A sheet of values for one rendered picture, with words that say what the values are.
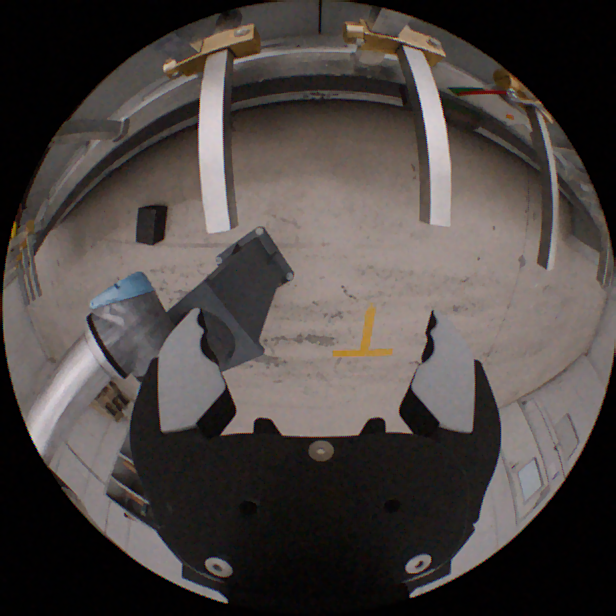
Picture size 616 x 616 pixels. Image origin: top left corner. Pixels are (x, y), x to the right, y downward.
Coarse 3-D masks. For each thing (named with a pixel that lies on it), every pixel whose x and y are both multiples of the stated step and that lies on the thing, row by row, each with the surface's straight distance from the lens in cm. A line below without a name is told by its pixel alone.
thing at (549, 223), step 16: (528, 112) 49; (544, 128) 48; (544, 144) 46; (544, 160) 45; (544, 176) 44; (544, 192) 44; (544, 208) 43; (544, 224) 43; (544, 240) 43; (544, 256) 43
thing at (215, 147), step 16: (240, 16) 47; (208, 64) 34; (224, 64) 32; (208, 80) 32; (224, 80) 30; (208, 96) 30; (224, 96) 29; (208, 112) 28; (224, 112) 28; (208, 128) 27; (224, 128) 27; (208, 144) 27; (224, 144) 26; (208, 160) 26; (224, 160) 26; (208, 176) 26; (224, 176) 25; (208, 192) 26; (224, 192) 25; (208, 208) 26; (224, 208) 25; (208, 224) 26; (224, 224) 25
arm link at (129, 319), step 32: (128, 288) 41; (96, 320) 44; (128, 320) 41; (160, 320) 44; (96, 352) 43; (128, 352) 42; (64, 384) 47; (96, 384) 46; (32, 416) 57; (64, 416) 50
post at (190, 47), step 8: (176, 32) 33; (184, 32) 34; (192, 32) 37; (160, 40) 33; (168, 40) 33; (176, 40) 33; (184, 40) 33; (192, 40) 36; (200, 40) 38; (152, 48) 34; (160, 48) 34; (168, 48) 34; (176, 48) 35; (184, 48) 35; (192, 48) 35; (200, 48) 37; (168, 56) 36; (176, 56) 36; (184, 56) 36; (200, 72) 41
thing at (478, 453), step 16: (480, 368) 10; (480, 384) 9; (480, 400) 9; (480, 416) 8; (496, 416) 9; (448, 432) 7; (480, 432) 8; (496, 432) 8; (448, 448) 7; (464, 448) 7; (480, 448) 7; (496, 448) 8; (464, 464) 7; (480, 464) 7; (496, 464) 8; (480, 480) 7; (480, 496) 7; (480, 512) 7
